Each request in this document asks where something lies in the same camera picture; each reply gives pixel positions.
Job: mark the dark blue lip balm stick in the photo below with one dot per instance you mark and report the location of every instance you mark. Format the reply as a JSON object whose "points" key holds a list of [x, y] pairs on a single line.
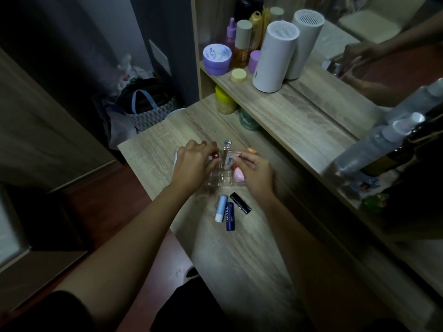
{"points": [[229, 217]]}

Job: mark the purple cream jar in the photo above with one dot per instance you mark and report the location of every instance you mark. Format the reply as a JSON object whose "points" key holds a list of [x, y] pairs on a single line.
{"points": [[217, 59]]}

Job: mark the pink egg-shaped lip balm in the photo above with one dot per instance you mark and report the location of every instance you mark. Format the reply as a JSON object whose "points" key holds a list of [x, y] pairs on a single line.
{"points": [[238, 175]]}

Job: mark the small silver-capped glass bottle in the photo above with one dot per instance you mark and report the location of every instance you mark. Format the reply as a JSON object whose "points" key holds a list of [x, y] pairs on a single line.
{"points": [[227, 145]]}

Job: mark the person's right hand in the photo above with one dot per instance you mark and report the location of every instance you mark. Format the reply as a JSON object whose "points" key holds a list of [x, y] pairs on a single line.
{"points": [[259, 179]]}

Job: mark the light blue lip balm stick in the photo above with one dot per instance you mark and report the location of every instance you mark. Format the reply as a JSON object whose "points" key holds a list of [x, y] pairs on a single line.
{"points": [[221, 208]]}

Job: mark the amber bottle with beige cap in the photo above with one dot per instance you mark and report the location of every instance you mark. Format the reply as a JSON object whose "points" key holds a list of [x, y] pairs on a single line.
{"points": [[242, 44]]}

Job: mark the white cylindrical hair dryer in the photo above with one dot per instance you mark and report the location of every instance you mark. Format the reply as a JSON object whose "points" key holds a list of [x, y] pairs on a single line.
{"points": [[275, 58]]}

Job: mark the patterned tote bag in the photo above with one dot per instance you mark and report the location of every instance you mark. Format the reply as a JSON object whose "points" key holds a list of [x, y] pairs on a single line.
{"points": [[148, 108]]}

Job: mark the person's right forearm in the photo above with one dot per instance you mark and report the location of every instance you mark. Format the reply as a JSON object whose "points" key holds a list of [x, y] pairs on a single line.
{"points": [[311, 266]]}

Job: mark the mirror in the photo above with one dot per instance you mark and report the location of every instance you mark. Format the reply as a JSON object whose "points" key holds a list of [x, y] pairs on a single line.
{"points": [[363, 41]]}

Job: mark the green hair clip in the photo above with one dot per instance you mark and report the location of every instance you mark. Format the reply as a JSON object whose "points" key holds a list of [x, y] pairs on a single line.
{"points": [[375, 200]]}

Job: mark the gold bottle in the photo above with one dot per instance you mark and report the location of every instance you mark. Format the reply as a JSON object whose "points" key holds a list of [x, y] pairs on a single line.
{"points": [[256, 30]]}

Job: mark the person's left fingers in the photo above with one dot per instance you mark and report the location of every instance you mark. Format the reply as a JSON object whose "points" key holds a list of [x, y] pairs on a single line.
{"points": [[204, 148]]}

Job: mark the person's right thumb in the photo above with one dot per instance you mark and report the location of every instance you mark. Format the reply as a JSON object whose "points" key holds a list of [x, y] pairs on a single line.
{"points": [[239, 161]]}

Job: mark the small lilac jar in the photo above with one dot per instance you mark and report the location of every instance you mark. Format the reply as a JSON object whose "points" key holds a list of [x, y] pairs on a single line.
{"points": [[254, 61]]}

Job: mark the small purple dropper bottle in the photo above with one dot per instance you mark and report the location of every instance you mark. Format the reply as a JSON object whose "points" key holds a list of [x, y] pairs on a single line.
{"points": [[231, 33]]}

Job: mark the small pale yellow jar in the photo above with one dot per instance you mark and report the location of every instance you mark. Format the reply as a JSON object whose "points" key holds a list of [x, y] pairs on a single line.
{"points": [[238, 75]]}

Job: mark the clear spray bottle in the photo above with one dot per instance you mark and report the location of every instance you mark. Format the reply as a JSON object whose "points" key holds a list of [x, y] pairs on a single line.
{"points": [[375, 143]]}

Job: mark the clear acrylic organizer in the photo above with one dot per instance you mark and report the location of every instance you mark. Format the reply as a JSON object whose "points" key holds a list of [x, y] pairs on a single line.
{"points": [[221, 178]]}

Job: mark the person's left hand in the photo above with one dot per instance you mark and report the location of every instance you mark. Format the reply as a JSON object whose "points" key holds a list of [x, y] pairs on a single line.
{"points": [[188, 169]]}

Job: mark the person's black shorts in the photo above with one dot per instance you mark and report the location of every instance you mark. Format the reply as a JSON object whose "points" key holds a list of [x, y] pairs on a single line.
{"points": [[193, 307]]}

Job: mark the green jar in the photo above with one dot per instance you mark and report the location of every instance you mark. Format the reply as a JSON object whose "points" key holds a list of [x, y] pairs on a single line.
{"points": [[247, 120]]}

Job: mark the white cosmetic tube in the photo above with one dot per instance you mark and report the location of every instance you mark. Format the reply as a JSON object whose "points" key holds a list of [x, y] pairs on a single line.
{"points": [[230, 160]]}

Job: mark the person's left forearm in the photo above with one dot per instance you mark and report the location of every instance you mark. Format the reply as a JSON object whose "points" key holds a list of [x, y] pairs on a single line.
{"points": [[131, 245]]}

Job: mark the black lipstick tube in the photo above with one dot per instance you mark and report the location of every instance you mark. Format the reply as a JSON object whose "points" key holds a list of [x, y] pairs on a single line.
{"points": [[240, 203]]}

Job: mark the dark glass bottle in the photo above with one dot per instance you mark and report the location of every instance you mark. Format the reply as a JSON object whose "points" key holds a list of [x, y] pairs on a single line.
{"points": [[401, 148]]}

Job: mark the white plastic bag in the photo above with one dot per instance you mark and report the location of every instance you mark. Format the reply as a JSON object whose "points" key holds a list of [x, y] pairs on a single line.
{"points": [[127, 73]]}

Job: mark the blue hair clip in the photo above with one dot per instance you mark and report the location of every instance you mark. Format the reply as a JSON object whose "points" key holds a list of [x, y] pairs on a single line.
{"points": [[363, 184]]}

